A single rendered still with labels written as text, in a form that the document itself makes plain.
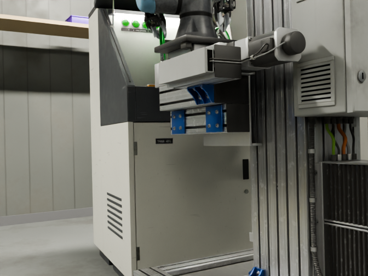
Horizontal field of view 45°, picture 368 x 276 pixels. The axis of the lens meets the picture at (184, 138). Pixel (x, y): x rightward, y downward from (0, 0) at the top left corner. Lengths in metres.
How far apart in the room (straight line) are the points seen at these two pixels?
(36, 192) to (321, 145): 3.18
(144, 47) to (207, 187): 0.95
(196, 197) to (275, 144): 0.77
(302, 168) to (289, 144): 0.09
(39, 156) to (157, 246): 2.31
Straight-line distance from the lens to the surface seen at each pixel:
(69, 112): 4.26
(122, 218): 2.14
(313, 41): 1.27
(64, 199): 4.26
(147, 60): 2.62
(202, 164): 2.11
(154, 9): 1.55
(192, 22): 1.54
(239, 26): 2.64
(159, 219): 2.05
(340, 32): 1.21
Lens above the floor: 0.71
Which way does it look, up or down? level
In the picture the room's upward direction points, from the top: 1 degrees counter-clockwise
